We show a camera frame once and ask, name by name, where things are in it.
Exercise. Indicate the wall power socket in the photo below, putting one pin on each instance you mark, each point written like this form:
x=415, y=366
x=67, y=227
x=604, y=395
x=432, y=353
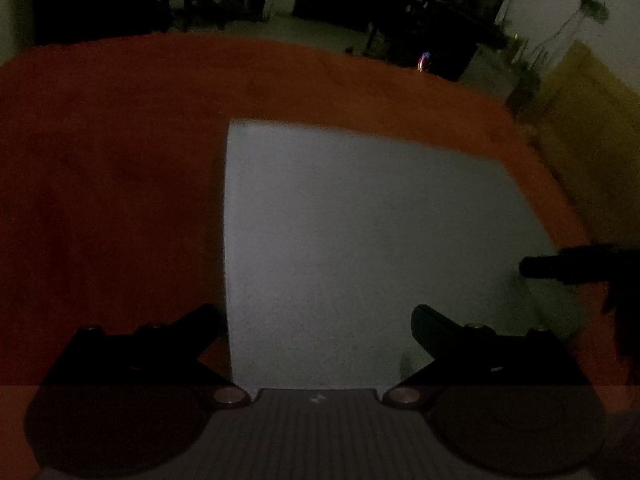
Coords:
x=595, y=6

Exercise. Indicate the red cloth desktop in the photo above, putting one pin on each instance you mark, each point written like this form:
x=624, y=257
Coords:
x=110, y=185

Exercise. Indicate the white low cabinet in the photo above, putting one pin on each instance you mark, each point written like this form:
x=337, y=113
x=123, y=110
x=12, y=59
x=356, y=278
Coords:
x=492, y=72

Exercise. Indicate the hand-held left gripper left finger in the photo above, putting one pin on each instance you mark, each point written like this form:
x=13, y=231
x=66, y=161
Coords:
x=195, y=325

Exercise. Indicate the small colourful glowing object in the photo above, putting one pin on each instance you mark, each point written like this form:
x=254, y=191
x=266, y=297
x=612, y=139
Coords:
x=425, y=61

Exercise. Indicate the white cardboard box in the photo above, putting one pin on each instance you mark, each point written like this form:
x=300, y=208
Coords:
x=360, y=255

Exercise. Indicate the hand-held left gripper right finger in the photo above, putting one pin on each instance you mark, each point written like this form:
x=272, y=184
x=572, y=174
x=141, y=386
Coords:
x=430, y=325

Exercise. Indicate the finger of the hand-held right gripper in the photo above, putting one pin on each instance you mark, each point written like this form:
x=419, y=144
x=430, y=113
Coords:
x=570, y=266
x=627, y=320

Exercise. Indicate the yellow wooden cabinet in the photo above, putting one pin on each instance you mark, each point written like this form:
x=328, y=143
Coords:
x=595, y=135

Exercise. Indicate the dark side table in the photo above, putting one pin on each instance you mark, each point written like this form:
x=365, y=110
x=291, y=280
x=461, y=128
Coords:
x=430, y=30

